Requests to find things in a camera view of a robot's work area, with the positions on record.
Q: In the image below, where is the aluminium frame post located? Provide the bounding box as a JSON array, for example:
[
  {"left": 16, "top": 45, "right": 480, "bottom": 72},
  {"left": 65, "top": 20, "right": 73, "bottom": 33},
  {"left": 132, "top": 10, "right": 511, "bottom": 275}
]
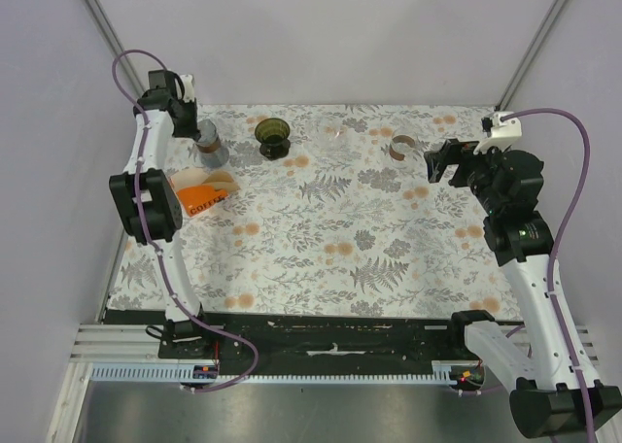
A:
[
  {"left": 495, "top": 0, "right": 571, "bottom": 111},
  {"left": 81, "top": 0, "right": 145, "bottom": 103}
]

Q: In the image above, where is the dark green coffee dripper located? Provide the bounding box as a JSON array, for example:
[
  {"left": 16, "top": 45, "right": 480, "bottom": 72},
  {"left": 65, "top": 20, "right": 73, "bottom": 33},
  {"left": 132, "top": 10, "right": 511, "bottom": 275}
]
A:
[{"left": 255, "top": 118, "right": 291, "bottom": 160}]

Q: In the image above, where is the brown paper coffee filter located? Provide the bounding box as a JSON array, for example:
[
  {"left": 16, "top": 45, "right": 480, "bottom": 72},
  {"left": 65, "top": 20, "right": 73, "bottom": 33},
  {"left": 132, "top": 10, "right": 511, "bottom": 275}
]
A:
[{"left": 202, "top": 170, "right": 240, "bottom": 194}]

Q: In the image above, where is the left aluminium frame post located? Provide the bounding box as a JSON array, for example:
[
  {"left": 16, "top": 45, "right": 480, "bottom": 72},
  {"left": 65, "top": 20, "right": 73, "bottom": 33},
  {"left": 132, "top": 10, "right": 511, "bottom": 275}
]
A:
[{"left": 81, "top": 0, "right": 145, "bottom": 103}]

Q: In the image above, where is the floral tablecloth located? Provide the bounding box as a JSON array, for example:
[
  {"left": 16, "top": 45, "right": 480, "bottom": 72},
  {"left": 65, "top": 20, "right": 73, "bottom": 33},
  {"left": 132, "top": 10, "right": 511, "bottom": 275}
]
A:
[{"left": 107, "top": 103, "right": 526, "bottom": 320}]

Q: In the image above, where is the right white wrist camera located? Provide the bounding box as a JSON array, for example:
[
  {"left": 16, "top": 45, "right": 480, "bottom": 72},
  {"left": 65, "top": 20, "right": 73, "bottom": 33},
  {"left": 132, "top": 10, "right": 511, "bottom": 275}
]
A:
[{"left": 474, "top": 111, "right": 522, "bottom": 154}]

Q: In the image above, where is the orange coffee filter pack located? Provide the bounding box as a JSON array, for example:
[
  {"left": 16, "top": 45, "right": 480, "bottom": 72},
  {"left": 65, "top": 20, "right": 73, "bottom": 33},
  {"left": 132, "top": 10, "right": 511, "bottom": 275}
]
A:
[{"left": 168, "top": 168, "right": 228, "bottom": 218}]

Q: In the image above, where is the glass cup with brown band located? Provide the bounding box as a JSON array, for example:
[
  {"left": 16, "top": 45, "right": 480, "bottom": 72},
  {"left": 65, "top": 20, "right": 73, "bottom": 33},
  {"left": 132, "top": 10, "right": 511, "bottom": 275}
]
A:
[{"left": 389, "top": 133, "right": 419, "bottom": 164}]

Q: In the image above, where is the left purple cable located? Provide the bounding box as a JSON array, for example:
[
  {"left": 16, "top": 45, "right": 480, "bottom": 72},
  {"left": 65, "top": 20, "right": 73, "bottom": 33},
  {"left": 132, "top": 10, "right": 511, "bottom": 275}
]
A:
[{"left": 111, "top": 49, "right": 259, "bottom": 393}]

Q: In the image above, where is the white slotted cable duct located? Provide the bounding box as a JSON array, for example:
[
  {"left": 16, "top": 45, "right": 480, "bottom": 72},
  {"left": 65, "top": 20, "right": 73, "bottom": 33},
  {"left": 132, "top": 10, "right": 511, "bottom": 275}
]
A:
[{"left": 90, "top": 360, "right": 475, "bottom": 386}]

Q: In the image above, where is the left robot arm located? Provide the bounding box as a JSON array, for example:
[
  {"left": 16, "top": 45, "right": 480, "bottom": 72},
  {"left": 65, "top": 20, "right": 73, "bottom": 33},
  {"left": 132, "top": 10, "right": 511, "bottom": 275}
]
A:
[{"left": 109, "top": 69, "right": 214, "bottom": 360}]

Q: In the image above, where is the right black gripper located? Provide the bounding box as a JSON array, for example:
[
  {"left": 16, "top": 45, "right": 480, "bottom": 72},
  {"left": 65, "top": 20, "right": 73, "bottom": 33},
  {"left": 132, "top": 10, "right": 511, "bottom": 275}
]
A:
[{"left": 424, "top": 137, "right": 510, "bottom": 215}]

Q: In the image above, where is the clear glass carafe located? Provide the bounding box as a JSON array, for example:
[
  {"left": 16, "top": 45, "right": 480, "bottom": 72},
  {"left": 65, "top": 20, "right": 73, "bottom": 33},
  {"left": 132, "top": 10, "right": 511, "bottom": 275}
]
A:
[{"left": 308, "top": 116, "right": 348, "bottom": 145}]

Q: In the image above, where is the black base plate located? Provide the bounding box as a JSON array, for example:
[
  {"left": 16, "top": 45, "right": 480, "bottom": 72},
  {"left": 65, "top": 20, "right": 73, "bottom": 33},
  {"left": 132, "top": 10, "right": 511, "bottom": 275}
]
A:
[{"left": 151, "top": 309, "right": 501, "bottom": 377}]

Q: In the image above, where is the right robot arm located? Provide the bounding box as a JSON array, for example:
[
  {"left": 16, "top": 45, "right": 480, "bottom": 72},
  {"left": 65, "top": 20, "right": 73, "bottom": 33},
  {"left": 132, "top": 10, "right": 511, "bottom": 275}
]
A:
[{"left": 424, "top": 139, "right": 621, "bottom": 441}]

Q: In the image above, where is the right aluminium frame post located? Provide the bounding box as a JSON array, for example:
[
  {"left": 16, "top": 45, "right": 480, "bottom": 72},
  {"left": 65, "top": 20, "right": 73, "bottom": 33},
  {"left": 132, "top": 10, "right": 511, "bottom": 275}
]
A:
[{"left": 495, "top": 0, "right": 571, "bottom": 111}]

